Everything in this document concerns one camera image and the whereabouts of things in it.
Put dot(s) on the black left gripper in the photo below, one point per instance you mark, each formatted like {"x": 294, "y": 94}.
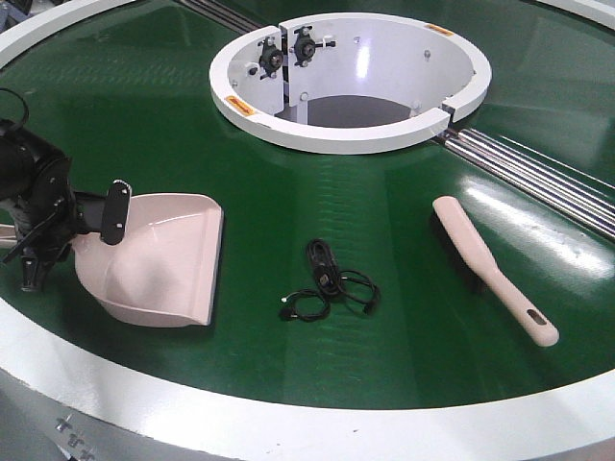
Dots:
{"x": 47, "y": 215}

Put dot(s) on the pink plastic dustpan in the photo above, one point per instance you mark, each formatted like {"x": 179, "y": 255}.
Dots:
{"x": 163, "y": 273}

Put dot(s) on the pink hand brush black bristles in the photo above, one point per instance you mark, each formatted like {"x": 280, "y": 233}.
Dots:
{"x": 478, "y": 258}

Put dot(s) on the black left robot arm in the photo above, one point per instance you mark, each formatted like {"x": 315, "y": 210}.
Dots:
{"x": 23, "y": 154}

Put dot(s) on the green conveyor belt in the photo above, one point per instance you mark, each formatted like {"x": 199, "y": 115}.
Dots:
{"x": 337, "y": 285}

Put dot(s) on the orange warning sticker front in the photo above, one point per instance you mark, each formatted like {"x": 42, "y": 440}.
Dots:
{"x": 241, "y": 106}

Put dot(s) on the orange warning sticker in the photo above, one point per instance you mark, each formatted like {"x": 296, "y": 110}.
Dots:
{"x": 440, "y": 30}
{"x": 241, "y": 106}

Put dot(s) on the black bearing left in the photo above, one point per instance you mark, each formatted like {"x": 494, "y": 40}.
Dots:
{"x": 271, "y": 58}

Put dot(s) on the black bearing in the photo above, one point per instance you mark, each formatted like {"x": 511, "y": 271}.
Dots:
{"x": 304, "y": 47}
{"x": 271, "y": 58}

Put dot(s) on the steel rollers top left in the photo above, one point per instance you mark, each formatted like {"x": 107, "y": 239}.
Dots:
{"x": 223, "y": 15}

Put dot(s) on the black bearing right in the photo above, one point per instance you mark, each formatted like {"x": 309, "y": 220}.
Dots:
{"x": 304, "y": 47}

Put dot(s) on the orange warning sticker back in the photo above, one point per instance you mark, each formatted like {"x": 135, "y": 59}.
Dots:
{"x": 440, "y": 30}

